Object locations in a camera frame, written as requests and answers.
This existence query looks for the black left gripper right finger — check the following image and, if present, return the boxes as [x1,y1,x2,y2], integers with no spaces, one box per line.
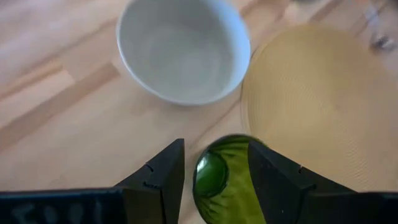
[248,140,398,224]

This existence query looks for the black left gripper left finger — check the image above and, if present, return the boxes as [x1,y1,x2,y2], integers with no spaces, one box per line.
[0,138,186,224]

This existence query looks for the round woven beige placemat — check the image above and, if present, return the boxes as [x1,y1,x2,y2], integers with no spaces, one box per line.
[241,24,398,194]

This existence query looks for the white ceramic bowl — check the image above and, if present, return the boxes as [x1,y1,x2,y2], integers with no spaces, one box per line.
[116,0,251,106]

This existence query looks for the green faceted glass cup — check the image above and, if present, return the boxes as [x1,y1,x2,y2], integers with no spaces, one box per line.
[192,133,268,224]

